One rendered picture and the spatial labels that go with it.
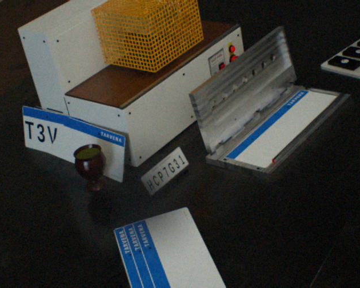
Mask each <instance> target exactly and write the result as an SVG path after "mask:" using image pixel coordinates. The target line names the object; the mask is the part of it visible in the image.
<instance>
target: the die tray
mask: <svg viewBox="0 0 360 288"><path fill-rule="evenodd" d="M359 41H360V39H359V40H358V41H356V42H355V43H353V44H352V45H350V46H353V47H359V46H357V43H358V42H359ZM347 48H348V47H347ZM347 48H346V49H347ZM359 48H360V47H359ZM346 49H344V50H346ZM344 50H342V51H341V52H340V53H338V54H337V55H339V56H342V57H346V58H351V59H356V60H359V61H360V58H354V57H348V56H344V55H342V52H343V51H344ZM335 56H336V55H335ZM335 56H333V57H335ZM333 57H332V58H333ZM330 59H331V58H330ZM330 59H329V60H330ZM329 60H328V61H329ZM328 61H326V62H325V63H323V64H321V69H324V70H328V71H332V72H335V73H340V74H344V75H348V76H351V77H355V78H359V79H360V67H358V68H356V69H355V70H354V71H352V70H348V69H344V68H341V67H336V66H332V65H328Z"/></svg>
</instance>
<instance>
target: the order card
mask: <svg viewBox="0 0 360 288"><path fill-rule="evenodd" d="M188 164H189V163H188V161H187V159H186V158H185V156H184V154H183V152H182V150H181V149H180V147H178V148H177V149H175V150H174V151H173V152H172V153H171V154H169V155H168V156H167V157H166V158H165V159H163V160H162V161H160V163H159V164H157V165H156V166H154V167H153V168H152V169H150V170H149V171H148V172H147V173H146V174H144V175H143V176H142V177H141V180H142V183H143V184H144V186H145V188H146V189H147V191H148V193H149V194H150V196H152V195H153V194H154V193H156V192H157V191H158V190H159V189H161V188H162V187H163V186H164V185H165V184H167V183H168V182H169V180H171V179H172V178H173V177H174V176H175V175H177V174H178V173H179V172H180V171H181V170H182V169H184V168H185V167H186V166H187V165H188Z"/></svg>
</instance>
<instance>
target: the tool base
mask: <svg viewBox="0 0 360 288"><path fill-rule="evenodd" d="M294 84H295V81H294V82H292V84H290V83H288V84H287V86H288V88H287V89H286V90H284V91H283V92H282V93H281V94H280V96H281V98H280V99H279V100H277V101H276V103H274V104H273V105H272V106H271V107H269V105H267V106H266V107H265V108H263V109H262V110H261V111H259V112H254V113H253V115H254V116H253V117H252V119H250V120H249V121H248V122H246V123H245V124H244V127H245V129H244V130H242V131H241V132H240V134H238V135H237V136H236V137H235V138H234V139H233V140H231V139H232V137H230V138H229V139H228V140H227V141H225V142H224V143H222V144H217V145H216V146H215V147H216V150H215V151H214V152H212V153H210V154H209V155H208V156H207V157H206V162H207V163H208V164H211V165H215V166H219V167H222V168H226V169H229V170H233V171H237V172H240V173H244V174H247V175H251V176H254V177H258V178H262V179H266V180H269V181H272V180H273V179H274V178H275V177H276V176H277V175H278V174H279V173H280V172H281V171H282V170H283V169H284V168H285V167H286V166H287V165H288V164H289V163H290V162H291V161H292V160H293V159H294V158H295V157H296V156H297V155H298V154H299V153H300V152H301V151H302V150H303V149H304V148H305V147H306V146H307V145H309V144H310V143H311V142H312V141H313V140H314V139H315V138H316V137H317V136H318V135H319V134H320V133H321V131H322V130H323V129H324V128H325V127H326V126H327V125H328V124H329V123H330V122H331V121H332V120H333V119H334V118H335V117H336V116H337V115H338V114H339V113H340V112H341V111H342V110H343V109H344V108H345V107H346V106H347V105H348V104H349V103H350V102H351V95H350V94H344V96H343V97H342V98H341V99H340V100H339V101H338V102H337V103H336V104H335V105H334V106H333V107H332V108H331V109H330V110H329V111H328V112H327V113H326V114H325V115H324V116H323V117H322V118H321V119H320V120H319V121H318V122H317V123H316V124H314V125H313V126H312V127H311V128H310V129H309V130H308V131H307V132H305V134H304V135H303V136H302V137H301V138H300V139H299V140H298V141H297V142H296V143H295V144H293V145H292V147H291V148H289V149H288V151H287V152H285V153H284V155H283V156H281V157H280V158H279V159H278V160H277V161H276V162H275V163H274V162H272V163H271V164H270V165H269V166H268V167H267V168H264V167H260V169H257V168H258V167H259V166H256V165H251V164H248V163H244V162H240V161H236V160H233V159H229V158H226V156H227V155H228V153H230V152H231V151H232V150H233V149H235V148H236V147H237V146H238V145H239V144H240V143H241V142H242V141H243V140H245V139H246V138H247V137H248V136H249V135H250V134H251V133H252V132H253V131H255V130H256V129H257V128H258V127H259V126H260V125H261V124H263V123H264V122H265V121H266V120H267V119H268V118H269V117H271V116H272V115H273V114H274V113H275V112H276V111H277V110H278V109H280V108H281V107H282V106H283V105H284V104H285V103H286V102H287V101H288V100H290V99H291V98H292V97H293V96H294V95H296V93H297V92H299V91H300V90H305V91H311V88H307V89H305V87H303V86H294ZM223 159H226V160H225V161H224V160H223Z"/></svg>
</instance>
